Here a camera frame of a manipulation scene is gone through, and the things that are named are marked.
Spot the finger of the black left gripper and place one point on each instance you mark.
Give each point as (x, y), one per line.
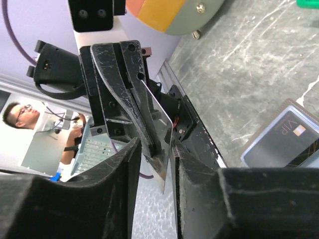
(135, 64)
(110, 64)

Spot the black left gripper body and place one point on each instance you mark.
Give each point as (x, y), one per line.
(105, 109)

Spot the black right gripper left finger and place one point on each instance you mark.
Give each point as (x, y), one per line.
(96, 204)

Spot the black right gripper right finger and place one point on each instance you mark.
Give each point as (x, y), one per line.
(243, 203)

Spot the grey silver card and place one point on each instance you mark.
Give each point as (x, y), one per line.
(159, 125)

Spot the grey card holder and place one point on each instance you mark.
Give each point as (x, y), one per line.
(279, 134)

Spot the black VIP card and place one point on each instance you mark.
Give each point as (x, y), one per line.
(286, 142)

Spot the green plastic bin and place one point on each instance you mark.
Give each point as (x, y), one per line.
(310, 4)

